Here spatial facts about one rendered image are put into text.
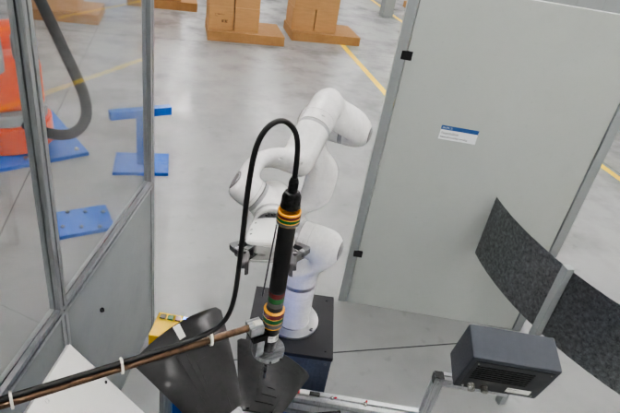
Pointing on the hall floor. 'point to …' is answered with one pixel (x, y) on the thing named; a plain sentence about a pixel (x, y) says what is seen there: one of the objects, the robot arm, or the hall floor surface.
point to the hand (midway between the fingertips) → (268, 266)
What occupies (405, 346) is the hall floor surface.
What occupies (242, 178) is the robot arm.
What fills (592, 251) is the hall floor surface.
